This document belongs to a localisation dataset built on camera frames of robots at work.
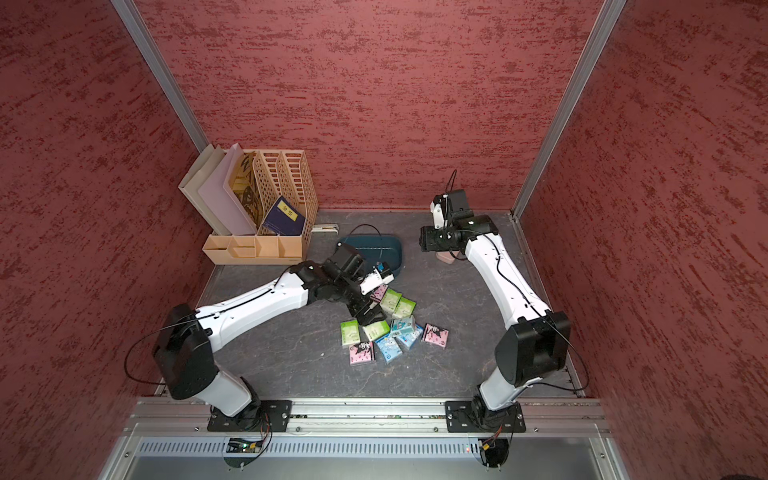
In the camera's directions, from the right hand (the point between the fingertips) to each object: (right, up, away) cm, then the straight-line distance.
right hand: (429, 245), depth 83 cm
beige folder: (-71, +20, +5) cm, 73 cm away
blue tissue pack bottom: (-11, -30, 0) cm, 32 cm away
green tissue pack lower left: (-23, -26, +3) cm, 35 cm away
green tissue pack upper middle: (-11, -18, +9) cm, 23 cm away
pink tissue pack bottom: (-19, -31, 0) cm, 36 cm away
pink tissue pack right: (+2, -27, +2) cm, 27 cm away
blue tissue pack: (-8, -24, +1) cm, 25 cm away
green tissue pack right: (-6, -20, +9) cm, 23 cm away
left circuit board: (-49, -50, -11) cm, 71 cm away
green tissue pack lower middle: (-15, -25, +2) cm, 29 cm away
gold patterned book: (-62, +19, +18) cm, 67 cm away
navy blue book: (-50, +9, +23) cm, 56 cm away
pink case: (+9, -5, +22) cm, 24 cm away
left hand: (-16, -17, -3) cm, 24 cm away
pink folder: (-65, +14, +9) cm, 67 cm away
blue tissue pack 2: (-6, -27, +2) cm, 28 cm away
